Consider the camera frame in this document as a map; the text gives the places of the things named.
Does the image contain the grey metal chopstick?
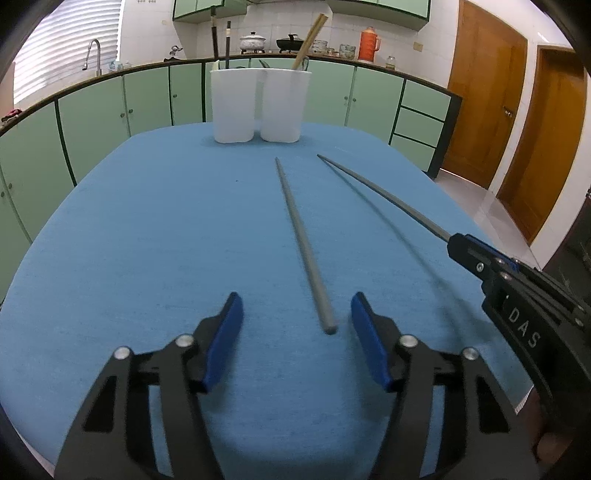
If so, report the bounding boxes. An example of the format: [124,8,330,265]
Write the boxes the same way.
[318,154,452,243]
[274,157,338,335]

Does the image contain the black chopstick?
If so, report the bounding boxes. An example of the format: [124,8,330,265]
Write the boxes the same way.
[211,6,219,71]
[224,20,231,70]

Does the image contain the green lower kitchen cabinets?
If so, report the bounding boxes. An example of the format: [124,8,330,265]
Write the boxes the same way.
[1,57,462,288]

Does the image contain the chrome kitchen faucet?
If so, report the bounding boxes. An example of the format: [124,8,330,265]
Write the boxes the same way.
[82,38,105,77]

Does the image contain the person's right hand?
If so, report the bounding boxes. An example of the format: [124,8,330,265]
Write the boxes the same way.
[528,390,572,466]

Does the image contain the wooden door right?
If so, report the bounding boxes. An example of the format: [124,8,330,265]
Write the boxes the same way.
[498,46,587,244]

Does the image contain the wooden door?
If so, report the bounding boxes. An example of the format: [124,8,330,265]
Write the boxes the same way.
[498,46,587,244]
[443,1,528,189]

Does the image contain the blue table mat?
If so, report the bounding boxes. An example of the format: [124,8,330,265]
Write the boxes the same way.
[1,124,531,479]

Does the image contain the wooden door left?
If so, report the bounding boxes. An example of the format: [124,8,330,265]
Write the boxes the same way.
[443,1,528,189]

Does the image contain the small glass oil bottle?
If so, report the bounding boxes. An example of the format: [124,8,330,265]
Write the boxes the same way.
[386,55,397,71]

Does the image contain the orange thermos flask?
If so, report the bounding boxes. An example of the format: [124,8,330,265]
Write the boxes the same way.
[358,27,381,63]

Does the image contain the glass jars on counter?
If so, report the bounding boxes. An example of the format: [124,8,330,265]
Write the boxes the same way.
[310,39,356,60]

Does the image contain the white twin utensil holder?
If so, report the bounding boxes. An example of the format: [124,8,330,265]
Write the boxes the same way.
[211,68,312,144]

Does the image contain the black wok with lid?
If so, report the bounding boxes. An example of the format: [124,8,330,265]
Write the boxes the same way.
[276,33,304,53]

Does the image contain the white lidded pot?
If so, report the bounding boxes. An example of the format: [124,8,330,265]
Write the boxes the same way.
[239,31,266,54]

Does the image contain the pink cloth on counter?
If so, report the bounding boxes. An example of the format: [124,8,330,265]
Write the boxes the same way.
[1,108,22,124]

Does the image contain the white window blinds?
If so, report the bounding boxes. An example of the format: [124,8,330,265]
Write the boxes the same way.
[13,1,123,109]

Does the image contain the green upper wall cabinets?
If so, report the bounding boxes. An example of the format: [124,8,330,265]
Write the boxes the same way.
[172,0,432,31]

